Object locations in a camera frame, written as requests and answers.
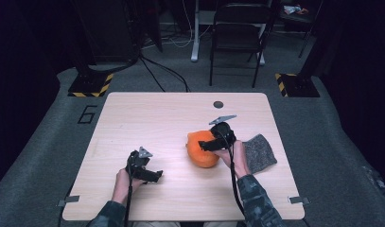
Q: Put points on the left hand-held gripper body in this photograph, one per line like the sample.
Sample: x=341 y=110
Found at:
x=137 y=164

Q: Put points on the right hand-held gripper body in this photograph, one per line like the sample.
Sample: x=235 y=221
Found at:
x=223 y=132

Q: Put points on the orange plush toy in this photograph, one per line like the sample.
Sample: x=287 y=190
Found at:
x=201 y=151

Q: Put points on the grey fluffy towel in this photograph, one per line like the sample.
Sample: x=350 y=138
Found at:
x=259 y=153

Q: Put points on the person's left hand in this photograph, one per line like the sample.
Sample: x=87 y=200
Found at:
x=125 y=186

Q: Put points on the person's right hand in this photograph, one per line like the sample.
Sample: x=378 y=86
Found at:
x=239 y=159

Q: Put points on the black tape floor marking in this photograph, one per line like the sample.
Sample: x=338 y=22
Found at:
x=86 y=115

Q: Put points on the person's right leg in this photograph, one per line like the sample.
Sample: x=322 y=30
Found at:
x=220 y=224

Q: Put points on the black stand striped base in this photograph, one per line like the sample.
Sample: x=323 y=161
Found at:
x=299 y=85
x=89 y=85

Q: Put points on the black folding chair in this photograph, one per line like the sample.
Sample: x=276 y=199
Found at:
x=240 y=38

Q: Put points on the white desk leg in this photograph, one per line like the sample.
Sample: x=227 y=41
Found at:
x=196 y=38

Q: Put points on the black equipment case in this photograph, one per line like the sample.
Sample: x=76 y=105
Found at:
x=108 y=31

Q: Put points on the dark curtain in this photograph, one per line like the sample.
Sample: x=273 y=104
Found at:
x=20 y=94
x=360 y=94

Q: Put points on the white and orange object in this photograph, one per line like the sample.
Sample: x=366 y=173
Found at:
x=294 y=9

